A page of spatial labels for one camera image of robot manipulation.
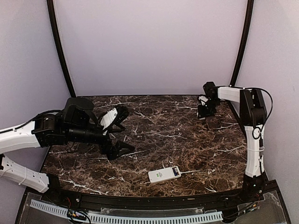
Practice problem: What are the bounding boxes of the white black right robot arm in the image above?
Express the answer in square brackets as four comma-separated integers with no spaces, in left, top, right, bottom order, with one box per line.
[197,82,270,203]

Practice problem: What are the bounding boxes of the black corner post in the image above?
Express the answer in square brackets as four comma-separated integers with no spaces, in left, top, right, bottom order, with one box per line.
[46,0,76,98]
[230,0,254,86]

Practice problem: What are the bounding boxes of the white remote control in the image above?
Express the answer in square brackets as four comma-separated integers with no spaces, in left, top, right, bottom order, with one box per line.
[148,166,181,183]

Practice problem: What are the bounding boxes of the black left corner post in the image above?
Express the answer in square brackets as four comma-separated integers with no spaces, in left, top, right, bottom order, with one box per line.
[46,0,76,98]

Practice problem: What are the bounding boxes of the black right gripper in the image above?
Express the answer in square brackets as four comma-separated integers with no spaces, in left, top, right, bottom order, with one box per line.
[198,99,220,119]

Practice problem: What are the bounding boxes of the blue AAA battery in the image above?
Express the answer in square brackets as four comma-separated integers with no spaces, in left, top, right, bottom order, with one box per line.
[172,167,179,176]

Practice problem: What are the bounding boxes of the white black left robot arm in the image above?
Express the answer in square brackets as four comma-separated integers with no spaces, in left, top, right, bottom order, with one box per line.
[0,98,135,203]

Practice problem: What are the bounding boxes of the black front table rail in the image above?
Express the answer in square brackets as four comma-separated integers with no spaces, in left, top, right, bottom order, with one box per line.
[42,189,263,211]

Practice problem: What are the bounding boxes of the white slotted cable duct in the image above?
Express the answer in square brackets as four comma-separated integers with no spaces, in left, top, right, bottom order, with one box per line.
[30,199,223,224]

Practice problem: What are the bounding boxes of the black right corner post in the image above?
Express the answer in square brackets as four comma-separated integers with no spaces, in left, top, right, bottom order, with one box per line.
[230,0,254,86]

